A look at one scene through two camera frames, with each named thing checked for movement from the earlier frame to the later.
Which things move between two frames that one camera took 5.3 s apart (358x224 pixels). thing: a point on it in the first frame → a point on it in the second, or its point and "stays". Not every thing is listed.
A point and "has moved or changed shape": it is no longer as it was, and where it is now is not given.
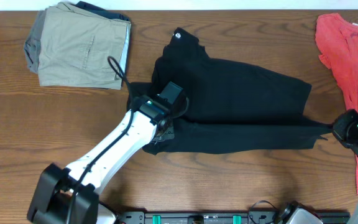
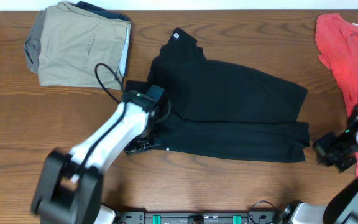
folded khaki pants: (78, 48) stays
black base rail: (224, 217) stays
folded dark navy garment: (112, 15) stays
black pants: (232, 106) has moved or changed shape
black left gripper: (170, 134) → (133, 148)
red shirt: (350, 50) stays
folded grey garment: (32, 44) stays
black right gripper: (339, 129) → (320, 146)
